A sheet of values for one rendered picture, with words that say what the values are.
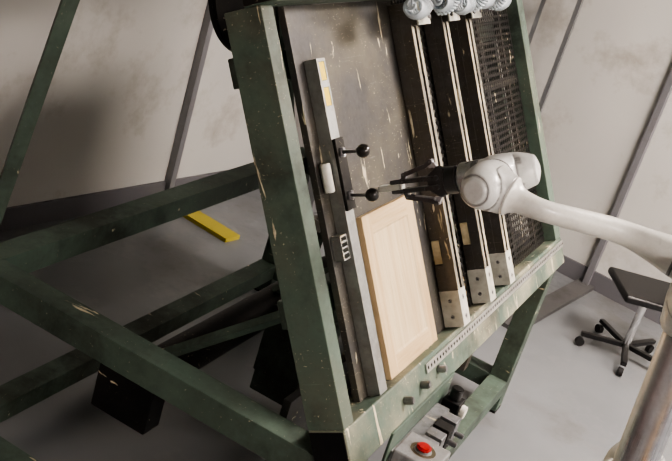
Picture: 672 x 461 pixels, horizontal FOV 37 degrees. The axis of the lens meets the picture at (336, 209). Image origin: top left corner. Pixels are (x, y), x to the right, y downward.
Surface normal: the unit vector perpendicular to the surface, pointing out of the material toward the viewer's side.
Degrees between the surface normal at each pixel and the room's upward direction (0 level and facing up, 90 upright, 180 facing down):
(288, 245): 90
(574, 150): 90
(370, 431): 60
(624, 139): 90
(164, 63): 90
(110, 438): 0
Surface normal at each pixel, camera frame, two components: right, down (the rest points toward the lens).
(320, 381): -0.45, 0.21
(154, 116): 0.77, 0.43
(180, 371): 0.28, -0.89
